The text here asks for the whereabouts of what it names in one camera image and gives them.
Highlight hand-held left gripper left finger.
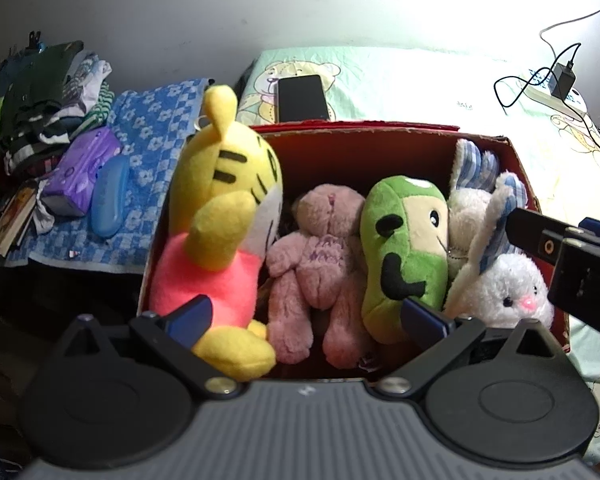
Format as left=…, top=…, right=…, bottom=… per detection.
left=50, top=294, right=241, bottom=401

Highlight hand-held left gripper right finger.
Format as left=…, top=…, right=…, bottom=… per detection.
left=379, top=296, right=566, bottom=401

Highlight small white rabbit plush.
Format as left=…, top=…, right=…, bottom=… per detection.
left=442, top=172, right=555, bottom=331

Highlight green bean plush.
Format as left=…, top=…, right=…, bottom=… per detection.
left=359, top=175, right=451, bottom=346

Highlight white rabbit plush plaid ears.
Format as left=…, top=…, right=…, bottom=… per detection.
left=447, top=138, right=501, bottom=281

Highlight pink bear plush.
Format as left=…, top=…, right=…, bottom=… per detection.
left=266, top=183, right=381, bottom=373

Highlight yellow tiger plush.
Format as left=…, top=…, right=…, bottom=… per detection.
left=147, top=84, right=285, bottom=381

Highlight red cardboard box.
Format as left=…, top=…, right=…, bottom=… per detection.
left=136, top=119, right=572, bottom=381

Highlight white power strip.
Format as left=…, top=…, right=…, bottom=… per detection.
left=522, top=67, right=593, bottom=121

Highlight blue glasses case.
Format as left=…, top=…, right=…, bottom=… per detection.
left=90, top=156, right=131, bottom=238

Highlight black charger adapter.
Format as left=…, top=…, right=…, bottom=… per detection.
left=547, top=62, right=577, bottom=102

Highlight blue floral towel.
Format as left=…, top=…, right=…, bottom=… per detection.
left=0, top=77, right=216, bottom=276

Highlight purple tissue pack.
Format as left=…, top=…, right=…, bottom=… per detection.
left=42, top=127, right=123, bottom=218

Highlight stack of books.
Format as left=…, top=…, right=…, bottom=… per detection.
left=0, top=180, right=46, bottom=258

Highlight printed baby blanket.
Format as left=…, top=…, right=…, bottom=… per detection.
left=235, top=47, right=600, bottom=466

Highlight black smartphone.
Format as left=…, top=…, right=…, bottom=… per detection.
left=275, top=74, right=330, bottom=123

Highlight pile of clothes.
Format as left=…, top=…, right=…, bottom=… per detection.
left=0, top=32, right=116, bottom=181

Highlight black charging cable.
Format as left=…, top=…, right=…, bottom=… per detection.
left=494, top=42, right=581, bottom=111

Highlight white power cord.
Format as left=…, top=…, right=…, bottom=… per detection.
left=539, top=0, right=600, bottom=56

